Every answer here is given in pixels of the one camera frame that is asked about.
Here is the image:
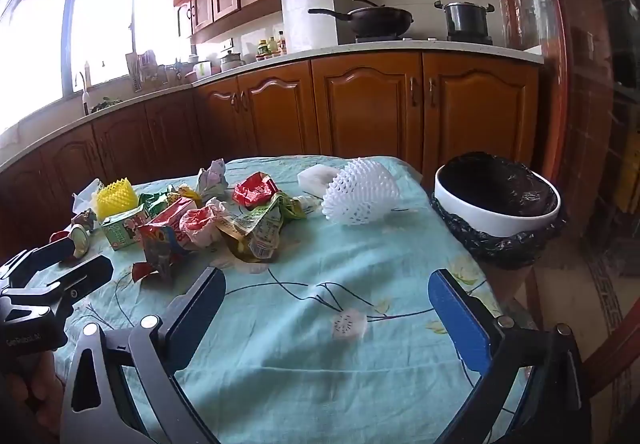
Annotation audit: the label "person's left hand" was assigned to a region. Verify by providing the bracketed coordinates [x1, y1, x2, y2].
[10, 351, 65, 431]

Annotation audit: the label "white foam block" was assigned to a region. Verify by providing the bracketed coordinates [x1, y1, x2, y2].
[297, 164, 341, 198]

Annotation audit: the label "white foam fruit net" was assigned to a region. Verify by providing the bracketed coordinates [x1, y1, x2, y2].
[321, 156, 402, 227]

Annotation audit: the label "metal faucet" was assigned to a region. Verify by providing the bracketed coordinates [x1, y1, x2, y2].
[75, 71, 92, 116]

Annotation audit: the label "wooden lower kitchen cabinets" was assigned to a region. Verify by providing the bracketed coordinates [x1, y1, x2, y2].
[0, 51, 541, 245]

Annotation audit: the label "green drink carton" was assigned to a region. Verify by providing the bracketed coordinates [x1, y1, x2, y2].
[101, 204, 151, 251]

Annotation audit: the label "steel cooking pot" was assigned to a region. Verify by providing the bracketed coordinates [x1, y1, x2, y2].
[434, 0, 496, 38]

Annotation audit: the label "red snack box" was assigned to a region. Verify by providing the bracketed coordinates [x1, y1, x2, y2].
[137, 198, 201, 276]

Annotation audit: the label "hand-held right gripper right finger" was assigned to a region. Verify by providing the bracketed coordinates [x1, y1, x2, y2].
[427, 268, 593, 444]

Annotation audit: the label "black wok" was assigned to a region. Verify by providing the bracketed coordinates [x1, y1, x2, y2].
[307, 0, 415, 38]

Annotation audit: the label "crumpled patterned paper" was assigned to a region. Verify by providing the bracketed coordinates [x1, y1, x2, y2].
[196, 159, 229, 200]

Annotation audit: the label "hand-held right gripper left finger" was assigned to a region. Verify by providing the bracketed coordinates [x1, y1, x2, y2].
[60, 266, 227, 444]

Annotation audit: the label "yellow foam fruit net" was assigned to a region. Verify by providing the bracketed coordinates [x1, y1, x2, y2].
[95, 177, 139, 221]

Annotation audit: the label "red and white plastic bag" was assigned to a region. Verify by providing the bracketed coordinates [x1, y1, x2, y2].
[179, 201, 231, 250]

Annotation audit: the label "small red wrapper piece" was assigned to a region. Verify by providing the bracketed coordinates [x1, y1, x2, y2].
[131, 260, 176, 283]

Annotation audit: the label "white kitchen countertop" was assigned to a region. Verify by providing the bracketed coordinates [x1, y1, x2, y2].
[0, 40, 546, 171]

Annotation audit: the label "black bin bag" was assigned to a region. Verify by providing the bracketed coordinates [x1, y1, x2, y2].
[430, 151, 569, 270]

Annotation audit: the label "white trash bin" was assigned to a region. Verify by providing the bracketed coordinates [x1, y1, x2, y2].
[434, 163, 561, 235]

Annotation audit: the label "ceramic jar with lid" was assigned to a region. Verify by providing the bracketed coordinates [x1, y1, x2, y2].
[220, 50, 246, 73]

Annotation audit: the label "utensil rack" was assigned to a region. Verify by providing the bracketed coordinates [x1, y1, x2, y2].
[125, 49, 162, 91]

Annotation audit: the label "light blue floral tablecloth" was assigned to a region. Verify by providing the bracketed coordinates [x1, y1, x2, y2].
[50, 155, 531, 444]

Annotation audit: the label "wooden framed glass door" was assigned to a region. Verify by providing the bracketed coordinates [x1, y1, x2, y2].
[492, 0, 640, 275]

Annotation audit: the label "yellow wooden folding chair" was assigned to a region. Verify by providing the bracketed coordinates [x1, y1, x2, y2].
[612, 124, 640, 216]

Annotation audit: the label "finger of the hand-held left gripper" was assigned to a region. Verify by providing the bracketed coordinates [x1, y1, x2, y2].
[0, 255, 115, 317]
[0, 238, 77, 292]

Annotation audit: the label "kitchen window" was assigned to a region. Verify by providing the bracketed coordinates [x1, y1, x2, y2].
[0, 0, 192, 135]

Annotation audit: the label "round tin lid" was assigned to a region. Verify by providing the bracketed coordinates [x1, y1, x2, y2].
[67, 224, 92, 260]

